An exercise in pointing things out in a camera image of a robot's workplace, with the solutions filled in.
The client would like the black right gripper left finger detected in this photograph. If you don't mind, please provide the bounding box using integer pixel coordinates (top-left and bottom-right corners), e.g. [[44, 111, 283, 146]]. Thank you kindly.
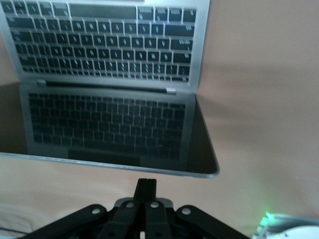
[[23, 178, 149, 239]]

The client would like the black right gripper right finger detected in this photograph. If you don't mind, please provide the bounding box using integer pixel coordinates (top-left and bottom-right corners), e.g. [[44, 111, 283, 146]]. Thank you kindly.
[[144, 178, 250, 239]]

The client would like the grey laptop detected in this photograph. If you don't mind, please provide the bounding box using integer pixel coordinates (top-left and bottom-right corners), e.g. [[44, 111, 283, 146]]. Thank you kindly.
[[0, 0, 220, 179]]

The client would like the brown table cover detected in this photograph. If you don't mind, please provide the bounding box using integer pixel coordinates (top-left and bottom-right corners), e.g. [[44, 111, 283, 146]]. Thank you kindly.
[[0, 0, 319, 239]]

